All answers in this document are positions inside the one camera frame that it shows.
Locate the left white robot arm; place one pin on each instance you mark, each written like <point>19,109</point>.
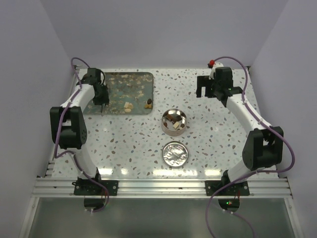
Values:
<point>68,128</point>

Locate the metal tweezers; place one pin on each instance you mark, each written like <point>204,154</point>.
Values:
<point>102,109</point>

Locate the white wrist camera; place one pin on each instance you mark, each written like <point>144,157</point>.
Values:
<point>212,65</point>
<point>104,78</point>

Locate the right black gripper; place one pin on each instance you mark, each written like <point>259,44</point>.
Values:
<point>203,81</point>

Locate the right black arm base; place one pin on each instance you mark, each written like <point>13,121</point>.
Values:
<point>241,189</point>

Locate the white chocolate pieces cluster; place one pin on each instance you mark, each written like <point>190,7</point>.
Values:
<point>128,107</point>

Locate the green floral metal tray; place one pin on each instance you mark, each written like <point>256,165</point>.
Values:
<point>132,87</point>

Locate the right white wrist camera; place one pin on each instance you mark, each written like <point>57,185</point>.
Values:
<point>212,65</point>

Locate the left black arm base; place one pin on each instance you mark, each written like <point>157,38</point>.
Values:
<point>84,187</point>

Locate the white chocolate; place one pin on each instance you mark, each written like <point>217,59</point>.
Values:
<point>176,125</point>

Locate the embossed silver tin lid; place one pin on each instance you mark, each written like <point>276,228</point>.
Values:
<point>175,154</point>

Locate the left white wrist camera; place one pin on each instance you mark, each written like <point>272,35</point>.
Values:
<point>104,78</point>

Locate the round silver tin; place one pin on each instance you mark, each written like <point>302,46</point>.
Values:
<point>167,126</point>

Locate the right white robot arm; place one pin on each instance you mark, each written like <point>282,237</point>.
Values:
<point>263,147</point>

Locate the aluminium mounting rail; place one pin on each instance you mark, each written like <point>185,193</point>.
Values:
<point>137,178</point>

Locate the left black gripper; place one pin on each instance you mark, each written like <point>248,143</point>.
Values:
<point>105,99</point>

